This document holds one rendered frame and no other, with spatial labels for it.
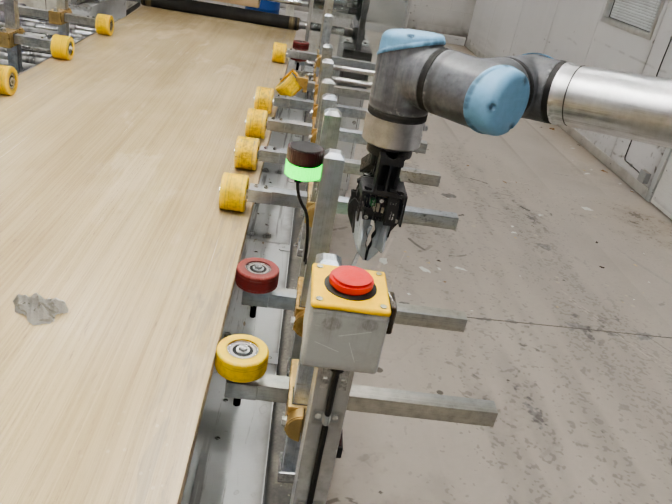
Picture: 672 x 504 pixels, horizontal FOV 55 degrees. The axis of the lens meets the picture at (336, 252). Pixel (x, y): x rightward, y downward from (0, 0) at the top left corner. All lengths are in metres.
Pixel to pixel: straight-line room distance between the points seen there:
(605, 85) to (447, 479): 1.50
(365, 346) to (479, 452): 1.75
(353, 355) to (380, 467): 1.58
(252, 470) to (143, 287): 0.38
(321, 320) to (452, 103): 0.42
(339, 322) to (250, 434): 0.74
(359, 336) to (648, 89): 0.54
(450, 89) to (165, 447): 0.58
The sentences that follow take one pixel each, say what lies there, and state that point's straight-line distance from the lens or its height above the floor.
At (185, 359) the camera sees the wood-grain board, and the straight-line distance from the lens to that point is 0.99.
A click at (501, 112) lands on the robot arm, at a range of 0.88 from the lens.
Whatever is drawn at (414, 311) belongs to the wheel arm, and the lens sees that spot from 1.25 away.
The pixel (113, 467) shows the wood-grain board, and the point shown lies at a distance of 0.84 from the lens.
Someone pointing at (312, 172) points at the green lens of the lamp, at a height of 1.14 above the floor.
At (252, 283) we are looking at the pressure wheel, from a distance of 1.18.
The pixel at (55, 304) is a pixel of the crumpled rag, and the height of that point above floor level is 0.91.
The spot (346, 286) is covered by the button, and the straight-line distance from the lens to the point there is 0.56.
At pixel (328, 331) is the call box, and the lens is 0.56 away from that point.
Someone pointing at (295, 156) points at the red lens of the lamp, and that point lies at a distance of 1.04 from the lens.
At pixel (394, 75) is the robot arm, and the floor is 1.32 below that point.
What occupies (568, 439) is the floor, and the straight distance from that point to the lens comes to 2.52.
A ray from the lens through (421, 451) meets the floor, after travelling 2.24.
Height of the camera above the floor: 1.52
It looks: 28 degrees down
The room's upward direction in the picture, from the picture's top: 10 degrees clockwise
